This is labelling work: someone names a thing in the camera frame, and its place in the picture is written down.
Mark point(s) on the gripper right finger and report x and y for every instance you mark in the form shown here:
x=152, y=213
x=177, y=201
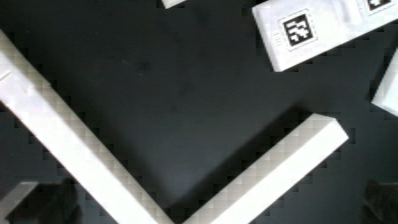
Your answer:
x=378, y=212

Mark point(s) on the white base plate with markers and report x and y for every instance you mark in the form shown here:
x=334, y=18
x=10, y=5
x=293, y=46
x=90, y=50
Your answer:
x=170, y=3

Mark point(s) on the white U-shaped obstacle frame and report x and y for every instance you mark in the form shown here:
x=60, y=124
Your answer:
x=250, y=192

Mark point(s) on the white cabinet door panel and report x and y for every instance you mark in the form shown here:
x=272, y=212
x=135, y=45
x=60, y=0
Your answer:
x=305, y=26
x=385, y=94

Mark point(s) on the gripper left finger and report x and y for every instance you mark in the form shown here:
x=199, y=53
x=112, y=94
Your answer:
x=41, y=204

